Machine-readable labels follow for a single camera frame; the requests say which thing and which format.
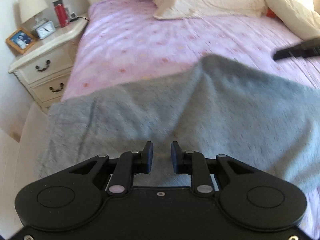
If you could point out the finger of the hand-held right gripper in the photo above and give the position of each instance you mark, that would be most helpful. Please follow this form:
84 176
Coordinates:
295 51

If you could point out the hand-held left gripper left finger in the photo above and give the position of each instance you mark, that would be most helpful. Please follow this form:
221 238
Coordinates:
149 157

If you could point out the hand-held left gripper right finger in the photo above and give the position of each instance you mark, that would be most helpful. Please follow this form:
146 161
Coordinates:
174 157

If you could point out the grey-blue blanket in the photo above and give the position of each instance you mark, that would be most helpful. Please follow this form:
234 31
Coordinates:
200 110

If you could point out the cream duvet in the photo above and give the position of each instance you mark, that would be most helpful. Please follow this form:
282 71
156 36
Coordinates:
287 7

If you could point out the orange cloth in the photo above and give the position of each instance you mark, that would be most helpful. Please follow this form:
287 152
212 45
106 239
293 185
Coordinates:
270 13

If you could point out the cream pillow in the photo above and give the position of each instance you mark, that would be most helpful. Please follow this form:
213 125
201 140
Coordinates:
207 1

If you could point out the bed with pink sheet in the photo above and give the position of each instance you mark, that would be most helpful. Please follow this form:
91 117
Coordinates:
150 42

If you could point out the white nightstand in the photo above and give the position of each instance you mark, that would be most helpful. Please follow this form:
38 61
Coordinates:
50 52

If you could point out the small white clock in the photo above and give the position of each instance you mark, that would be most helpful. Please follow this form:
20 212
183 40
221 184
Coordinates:
45 30

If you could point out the red bottle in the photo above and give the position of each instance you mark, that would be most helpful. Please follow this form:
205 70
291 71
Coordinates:
60 13

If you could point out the white table lamp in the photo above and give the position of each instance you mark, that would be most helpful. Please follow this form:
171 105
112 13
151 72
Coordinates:
32 2

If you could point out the wooden photo frame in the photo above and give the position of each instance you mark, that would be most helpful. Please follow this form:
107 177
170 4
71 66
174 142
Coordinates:
21 40

